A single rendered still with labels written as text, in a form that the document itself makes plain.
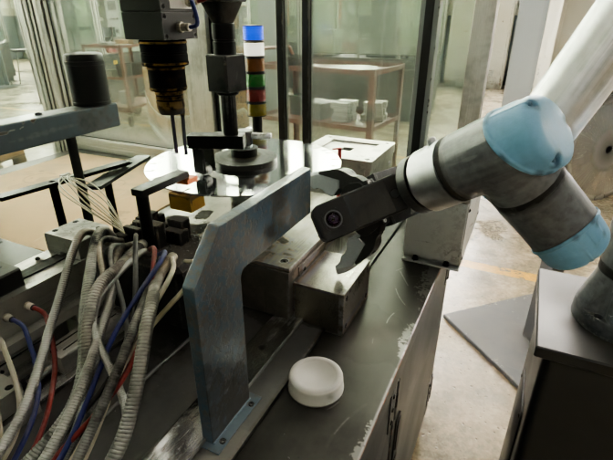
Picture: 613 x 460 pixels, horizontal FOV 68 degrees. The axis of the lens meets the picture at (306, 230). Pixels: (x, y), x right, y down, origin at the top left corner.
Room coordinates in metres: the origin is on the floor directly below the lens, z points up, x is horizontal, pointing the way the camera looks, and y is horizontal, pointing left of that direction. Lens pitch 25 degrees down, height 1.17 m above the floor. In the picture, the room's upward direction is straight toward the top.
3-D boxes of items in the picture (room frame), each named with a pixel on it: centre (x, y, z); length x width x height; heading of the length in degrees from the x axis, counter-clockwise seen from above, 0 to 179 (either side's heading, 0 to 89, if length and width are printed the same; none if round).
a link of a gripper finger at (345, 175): (0.58, -0.05, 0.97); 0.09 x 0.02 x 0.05; 42
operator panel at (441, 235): (0.87, -0.29, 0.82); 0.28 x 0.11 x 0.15; 154
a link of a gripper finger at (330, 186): (0.62, -0.04, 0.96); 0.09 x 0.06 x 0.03; 42
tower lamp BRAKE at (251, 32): (1.06, 0.11, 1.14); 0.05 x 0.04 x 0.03; 64
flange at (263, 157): (0.75, 0.11, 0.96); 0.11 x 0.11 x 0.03
